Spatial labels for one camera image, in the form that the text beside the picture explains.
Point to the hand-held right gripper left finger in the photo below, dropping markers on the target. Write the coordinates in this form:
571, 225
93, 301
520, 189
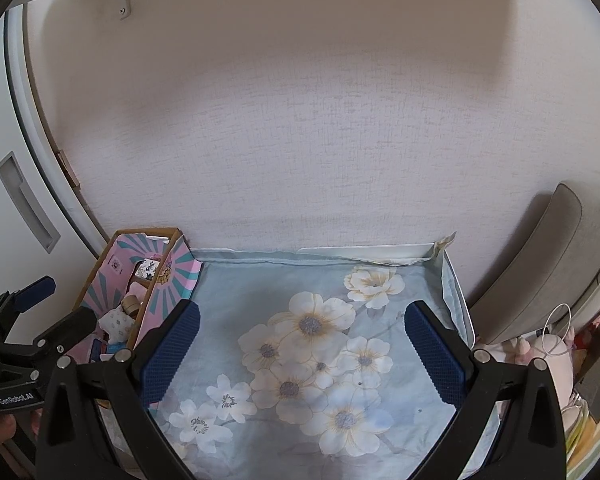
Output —
172, 355

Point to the beige roll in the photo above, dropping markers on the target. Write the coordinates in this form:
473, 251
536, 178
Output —
130, 305

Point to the grey chair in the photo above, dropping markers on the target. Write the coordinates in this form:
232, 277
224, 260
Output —
540, 260

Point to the white wardrobe door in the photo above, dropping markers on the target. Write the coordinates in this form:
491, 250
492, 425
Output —
0, 110

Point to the pink striped cardboard box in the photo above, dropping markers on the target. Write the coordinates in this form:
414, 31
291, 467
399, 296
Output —
180, 270

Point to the small white printed packet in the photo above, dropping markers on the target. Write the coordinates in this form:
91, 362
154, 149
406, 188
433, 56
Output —
147, 268

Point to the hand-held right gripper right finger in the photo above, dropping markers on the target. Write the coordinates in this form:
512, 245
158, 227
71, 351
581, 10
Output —
432, 355

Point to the pink plush toy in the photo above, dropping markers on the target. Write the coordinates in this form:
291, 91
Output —
560, 380

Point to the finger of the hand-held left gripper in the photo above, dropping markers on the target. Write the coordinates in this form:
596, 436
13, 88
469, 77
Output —
36, 292
67, 331

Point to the wooden block on wall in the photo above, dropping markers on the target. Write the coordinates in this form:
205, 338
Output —
69, 169

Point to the pink fluffy towel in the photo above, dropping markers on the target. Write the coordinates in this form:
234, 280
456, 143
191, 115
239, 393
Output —
137, 288

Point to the light blue floral blanket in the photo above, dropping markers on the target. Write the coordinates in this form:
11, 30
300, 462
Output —
280, 285

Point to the light blue mattress pad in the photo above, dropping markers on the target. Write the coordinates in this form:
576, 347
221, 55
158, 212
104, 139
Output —
455, 285

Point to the blue and white carton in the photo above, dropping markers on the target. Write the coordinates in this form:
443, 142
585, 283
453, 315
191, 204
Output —
100, 350

